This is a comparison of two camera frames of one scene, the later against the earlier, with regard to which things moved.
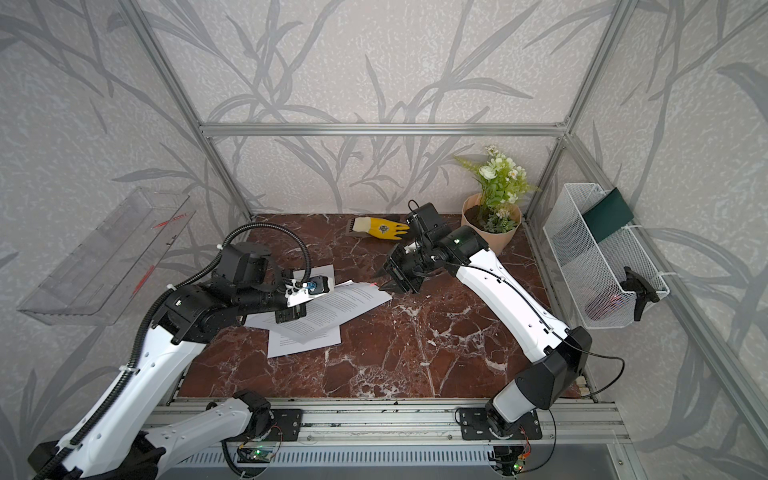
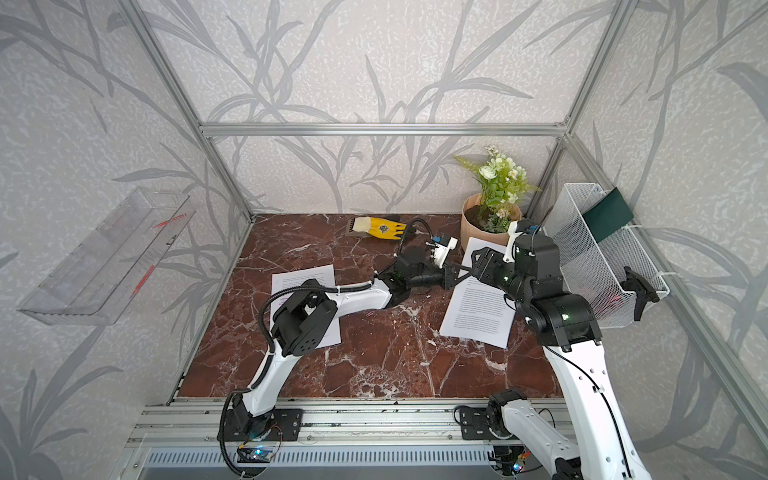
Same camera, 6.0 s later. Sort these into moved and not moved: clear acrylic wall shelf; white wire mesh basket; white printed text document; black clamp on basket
Moved: white printed text document
Not moved: black clamp on basket; clear acrylic wall shelf; white wire mesh basket
